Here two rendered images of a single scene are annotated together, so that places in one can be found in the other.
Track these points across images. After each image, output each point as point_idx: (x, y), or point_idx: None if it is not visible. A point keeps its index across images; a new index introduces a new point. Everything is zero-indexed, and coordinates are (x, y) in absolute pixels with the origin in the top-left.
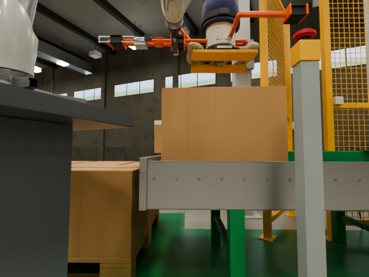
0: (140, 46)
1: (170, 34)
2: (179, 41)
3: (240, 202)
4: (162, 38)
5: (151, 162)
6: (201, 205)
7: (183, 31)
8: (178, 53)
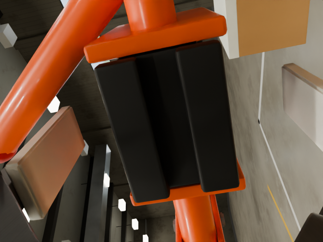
0: None
1: (136, 205)
2: (213, 104)
3: None
4: (181, 238)
5: None
6: None
7: (45, 64)
8: (307, 73)
